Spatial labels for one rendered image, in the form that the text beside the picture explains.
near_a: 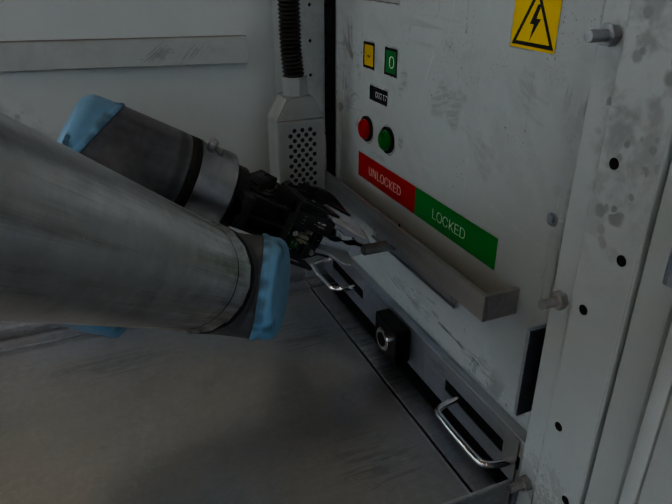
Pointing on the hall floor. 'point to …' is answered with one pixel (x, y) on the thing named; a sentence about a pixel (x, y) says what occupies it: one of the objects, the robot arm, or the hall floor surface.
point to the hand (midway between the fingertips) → (358, 242)
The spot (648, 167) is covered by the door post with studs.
